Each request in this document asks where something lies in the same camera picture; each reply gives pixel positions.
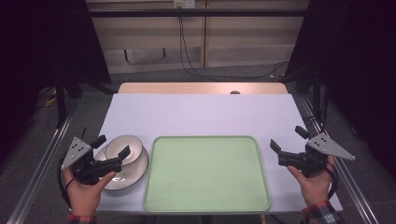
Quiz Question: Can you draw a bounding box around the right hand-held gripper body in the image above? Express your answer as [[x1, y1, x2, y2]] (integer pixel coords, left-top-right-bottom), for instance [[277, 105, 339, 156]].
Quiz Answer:
[[277, 132, 357, 179]]

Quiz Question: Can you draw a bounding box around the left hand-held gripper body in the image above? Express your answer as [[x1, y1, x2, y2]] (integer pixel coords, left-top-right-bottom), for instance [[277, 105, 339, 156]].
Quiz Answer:
[[60, 136, 123, 186]]

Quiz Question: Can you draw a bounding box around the white bowl with dark rim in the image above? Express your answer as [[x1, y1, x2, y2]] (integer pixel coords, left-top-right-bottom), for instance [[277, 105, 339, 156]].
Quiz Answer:
[[104, 134, 144, 166]]

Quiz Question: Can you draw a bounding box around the white plate with dark rim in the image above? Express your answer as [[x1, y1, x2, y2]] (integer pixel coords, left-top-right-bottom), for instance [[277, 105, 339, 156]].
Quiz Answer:
[[93, 144, 149, 191]]

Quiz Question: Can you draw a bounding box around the green plastic tray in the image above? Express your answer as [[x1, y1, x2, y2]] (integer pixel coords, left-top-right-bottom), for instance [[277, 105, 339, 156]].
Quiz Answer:
[[142, 134, 272, 214]]

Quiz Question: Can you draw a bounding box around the person's right hand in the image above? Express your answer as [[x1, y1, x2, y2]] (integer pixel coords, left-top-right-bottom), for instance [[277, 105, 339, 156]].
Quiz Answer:
[[287, 155, 336, 206]]

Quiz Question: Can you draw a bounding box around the person's left hand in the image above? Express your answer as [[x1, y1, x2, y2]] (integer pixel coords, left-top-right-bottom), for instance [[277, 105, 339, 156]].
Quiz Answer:
[[63, 168, 117, 217]]

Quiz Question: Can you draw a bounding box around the black metal stand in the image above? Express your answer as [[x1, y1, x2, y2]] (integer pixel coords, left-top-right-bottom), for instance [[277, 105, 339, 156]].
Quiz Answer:
[[55, 72, 67, 129]]

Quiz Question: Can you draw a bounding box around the person's right plaid sleeve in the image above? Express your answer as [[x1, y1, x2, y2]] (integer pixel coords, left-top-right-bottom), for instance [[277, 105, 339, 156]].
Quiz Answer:
[[300, 200, 345, 224]]

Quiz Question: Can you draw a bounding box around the person's plaid sleeve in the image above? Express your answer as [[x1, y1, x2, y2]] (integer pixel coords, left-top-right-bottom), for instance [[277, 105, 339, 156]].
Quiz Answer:
[[300, 200, 345, 224], [66, 213, 98, 224]]

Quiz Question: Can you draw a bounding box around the person's left plaid sleeve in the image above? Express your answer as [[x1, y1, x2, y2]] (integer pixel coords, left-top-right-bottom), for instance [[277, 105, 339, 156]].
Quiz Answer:
[[66, 213, 98, 224]]

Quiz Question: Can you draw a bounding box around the white table mat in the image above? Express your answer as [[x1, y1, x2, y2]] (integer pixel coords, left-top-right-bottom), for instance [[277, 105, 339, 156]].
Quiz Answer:
[[94, 92, 344, 215]]

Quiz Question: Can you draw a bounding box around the dark curtain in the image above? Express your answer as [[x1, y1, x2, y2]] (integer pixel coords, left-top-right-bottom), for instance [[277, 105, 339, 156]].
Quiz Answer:
[[0, 0, 112, 166], [284, 0, 396, 172]]

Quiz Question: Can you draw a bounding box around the black horizontal bar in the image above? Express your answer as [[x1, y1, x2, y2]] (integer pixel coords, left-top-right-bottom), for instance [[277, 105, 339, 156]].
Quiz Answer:
[[88, 8, 309, 19]]

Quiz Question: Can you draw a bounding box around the aluminium floor rail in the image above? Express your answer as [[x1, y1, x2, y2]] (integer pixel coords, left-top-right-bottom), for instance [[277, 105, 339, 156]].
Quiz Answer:
[[299, 94, 381, 224], [6, 98, 80, 224]]

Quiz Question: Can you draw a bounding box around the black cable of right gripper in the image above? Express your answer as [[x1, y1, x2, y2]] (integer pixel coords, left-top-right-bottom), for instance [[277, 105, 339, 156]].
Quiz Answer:
[[324, 161, 339, 201]]

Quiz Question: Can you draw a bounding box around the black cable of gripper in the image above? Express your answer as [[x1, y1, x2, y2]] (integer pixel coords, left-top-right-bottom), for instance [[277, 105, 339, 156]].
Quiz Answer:
[[324, 161, 339, 201], [56, 127, 88, 209]]

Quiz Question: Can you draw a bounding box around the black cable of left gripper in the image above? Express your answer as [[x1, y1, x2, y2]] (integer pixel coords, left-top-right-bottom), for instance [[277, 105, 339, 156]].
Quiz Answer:
[[56, 127, 88, 209]]

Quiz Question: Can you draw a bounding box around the black wall cable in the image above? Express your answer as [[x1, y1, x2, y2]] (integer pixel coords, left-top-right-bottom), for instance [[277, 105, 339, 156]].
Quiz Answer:
[[177, 7, 290, 80]]

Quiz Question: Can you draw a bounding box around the white wall socket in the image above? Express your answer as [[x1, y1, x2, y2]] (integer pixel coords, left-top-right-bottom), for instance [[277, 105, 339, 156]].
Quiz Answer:
[[173, 0, 196, 9]]

